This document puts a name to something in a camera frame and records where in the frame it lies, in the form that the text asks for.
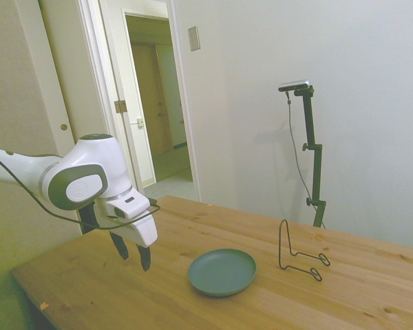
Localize white open door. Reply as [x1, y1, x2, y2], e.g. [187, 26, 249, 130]
[15, 0, 121, 237]

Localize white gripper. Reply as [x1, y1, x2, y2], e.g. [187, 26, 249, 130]
[94, 201, 159, 273]

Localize black wire plate stand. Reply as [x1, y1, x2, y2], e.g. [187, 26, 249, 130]
[277, 219, 331, 282]

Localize brown wooden hallway door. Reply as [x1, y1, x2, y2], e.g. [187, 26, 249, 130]
[130, 41, 176, 156]

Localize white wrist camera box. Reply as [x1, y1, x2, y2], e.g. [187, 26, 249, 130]
[105, 193, 151, 220]

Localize grey exterior camera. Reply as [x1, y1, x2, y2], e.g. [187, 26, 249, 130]
[277, 79, 313, 93]

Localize teal round plate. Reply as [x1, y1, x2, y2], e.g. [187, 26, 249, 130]
[187, 247, 258, 298]

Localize beige wall switch plate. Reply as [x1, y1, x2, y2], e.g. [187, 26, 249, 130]
[187, 25, 201, 52]

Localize black camera stand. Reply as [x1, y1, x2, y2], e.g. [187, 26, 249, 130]
[294, 85, 328, 228]

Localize white door frame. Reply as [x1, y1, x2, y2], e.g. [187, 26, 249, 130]
[99, 0, 203, 204]

